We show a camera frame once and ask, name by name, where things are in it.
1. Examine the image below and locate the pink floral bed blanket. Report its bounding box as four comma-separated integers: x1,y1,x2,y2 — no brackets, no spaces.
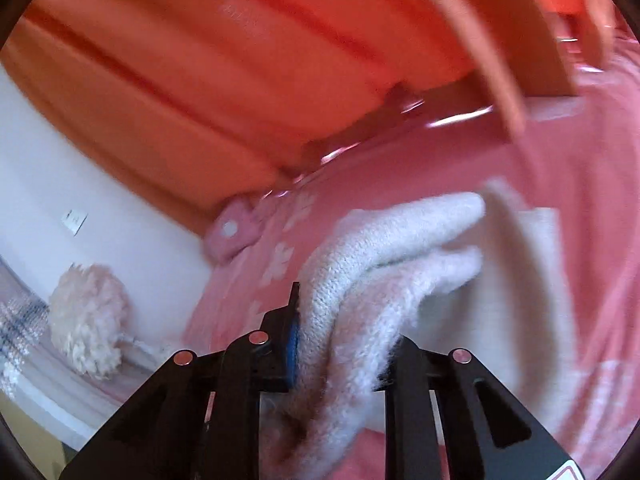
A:
184,39,639,479

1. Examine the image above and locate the fluffy white pompom cushion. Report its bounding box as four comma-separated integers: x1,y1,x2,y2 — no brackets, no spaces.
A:
48,264,129,380

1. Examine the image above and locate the orange curtain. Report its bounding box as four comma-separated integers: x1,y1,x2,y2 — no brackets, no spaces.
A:
1,0,617,234

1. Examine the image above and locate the white knitted garment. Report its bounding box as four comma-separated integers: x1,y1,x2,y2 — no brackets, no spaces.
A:
260,179,577,479

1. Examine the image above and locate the pink flower-shaped pillow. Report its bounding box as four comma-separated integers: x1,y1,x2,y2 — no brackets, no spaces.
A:
203,197,265,264

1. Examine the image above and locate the white wall socket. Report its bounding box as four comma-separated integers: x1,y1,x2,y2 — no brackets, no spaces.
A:
62,209,88,236

